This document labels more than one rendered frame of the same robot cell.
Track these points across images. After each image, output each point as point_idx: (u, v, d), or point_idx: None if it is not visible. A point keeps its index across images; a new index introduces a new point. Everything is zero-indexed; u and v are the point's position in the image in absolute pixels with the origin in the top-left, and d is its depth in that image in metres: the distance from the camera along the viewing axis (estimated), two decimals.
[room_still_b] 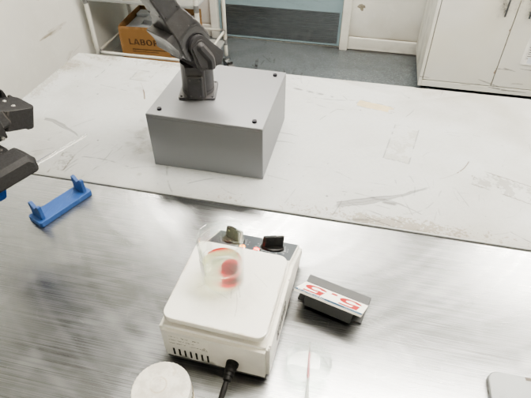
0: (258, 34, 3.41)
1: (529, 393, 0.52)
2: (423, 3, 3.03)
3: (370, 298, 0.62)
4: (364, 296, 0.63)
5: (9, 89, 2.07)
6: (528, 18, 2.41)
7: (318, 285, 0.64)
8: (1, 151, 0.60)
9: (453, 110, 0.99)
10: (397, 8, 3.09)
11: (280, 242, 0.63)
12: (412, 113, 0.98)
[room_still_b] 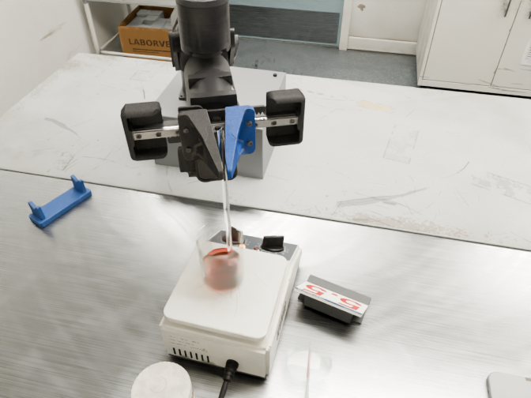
0: (258, 34, 3.41)
1: (529, 393, 0.52)
2: (423, 3, 3.03)
3: (370, 298, 0.62)
4: (364, 296, 0.63)
5: (9, 89, 2.07)
6: (528, 18, 2.41)
7: (318, 285, 0.64)
8: None
9: (453, 110, 0.99)
10: (397, 8, 3.09)
11: (280, 242, 0.63)
12: (412, 113, 0.98)
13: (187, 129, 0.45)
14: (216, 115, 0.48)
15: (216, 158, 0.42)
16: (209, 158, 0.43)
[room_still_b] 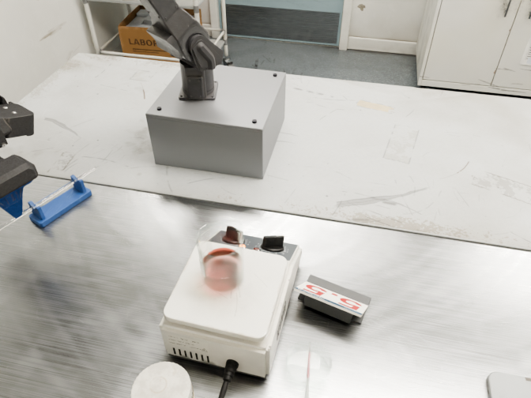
0: (258, 34, 3.41)
1: (529, 393, 0.52)
2: (423, 3, 3.03)
3: (370, 298, 0.62)
4: (364, 296, 0.63)
5: (9, 89, 2.07)
6: (528, 18, 2.41)
7: (318, 285, 0.64)
8: (20, 169, 0.59)
9: (453, 110, 0.99)
10: (397, 8, 3.09)
11: (280, 242, 0.63)
12: (412, 113, 0.98)
13: None
14: None
15: None
16: None
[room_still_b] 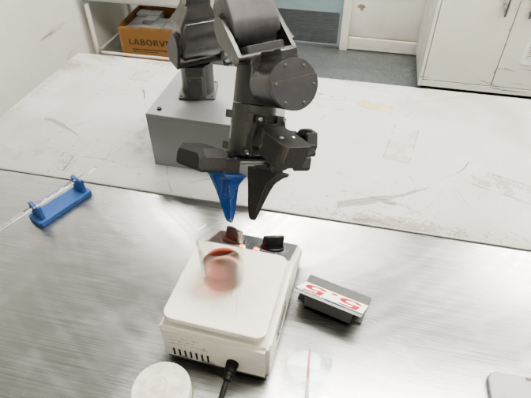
0: None
1: (529, 393, 0.52)
2: (423, 3, 3.03)
3: (370, 298, 0.62)
4: (364, 296, 0.63)
5: (9, 89, 2.07)
6: (528, 18, 2.41)
7: (318, 285, 0.64)
8: (225, 158, 0.56)
9: (453, 110, 0.99)
10: (397, 8, 3.09)
11: (280, 242, 0.63)
12: (412, 113, 0.98)
13: None
14: (252, 157, 0.63)
15: (250, 207, 0.65)
16: (257, 201, 0.64)
